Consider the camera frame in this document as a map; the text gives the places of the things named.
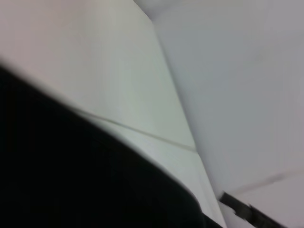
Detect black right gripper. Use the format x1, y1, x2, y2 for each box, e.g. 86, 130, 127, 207
219, 191, 285, 228

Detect black shirt with FREE print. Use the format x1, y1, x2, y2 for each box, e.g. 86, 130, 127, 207
0, 62, 223, 228

